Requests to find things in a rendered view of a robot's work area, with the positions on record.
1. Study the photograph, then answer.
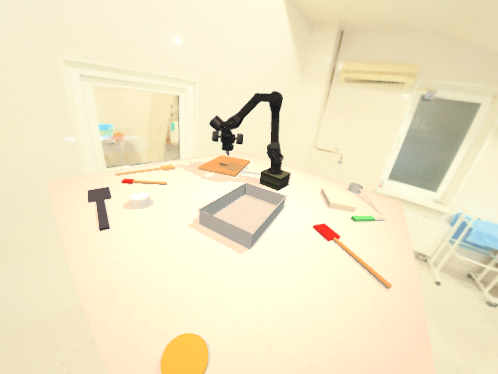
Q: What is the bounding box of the light wooden board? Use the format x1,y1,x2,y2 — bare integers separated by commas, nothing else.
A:
198,155,250,177

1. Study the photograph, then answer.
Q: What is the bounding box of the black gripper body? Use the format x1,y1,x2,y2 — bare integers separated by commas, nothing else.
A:
211,131,243,144

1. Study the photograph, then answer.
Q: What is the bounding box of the grey rectangular roasting tin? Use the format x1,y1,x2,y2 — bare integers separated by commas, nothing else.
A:
199,183,287,249

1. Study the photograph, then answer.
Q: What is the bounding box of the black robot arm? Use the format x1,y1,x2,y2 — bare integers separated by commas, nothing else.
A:
209,91,284,175

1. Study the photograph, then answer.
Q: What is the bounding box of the grey spatula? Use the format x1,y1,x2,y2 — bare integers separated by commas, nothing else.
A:
88,187,112,231

